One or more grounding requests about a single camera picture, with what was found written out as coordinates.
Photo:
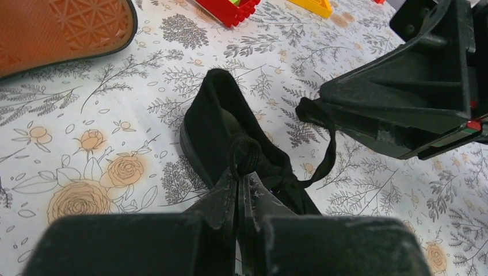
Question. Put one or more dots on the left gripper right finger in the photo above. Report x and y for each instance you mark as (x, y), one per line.
(275, 241)

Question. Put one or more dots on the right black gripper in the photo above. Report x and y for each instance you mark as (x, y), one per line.
(436, 81)

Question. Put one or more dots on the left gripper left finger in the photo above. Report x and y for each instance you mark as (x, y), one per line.
(198, 241)

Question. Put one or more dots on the black sneaker with laces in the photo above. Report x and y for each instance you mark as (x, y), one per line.
(220, 132)

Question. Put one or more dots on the floral patterned table mat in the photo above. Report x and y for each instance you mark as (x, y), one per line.
(103, 134)

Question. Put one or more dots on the red duplo block assembly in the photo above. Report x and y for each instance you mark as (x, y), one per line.
(229, 13)

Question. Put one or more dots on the overturned shoe orange sole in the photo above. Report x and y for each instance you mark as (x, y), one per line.
(37, 34)

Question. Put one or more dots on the yellow triangular toy frame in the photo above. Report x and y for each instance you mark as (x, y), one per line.
(321, 8)

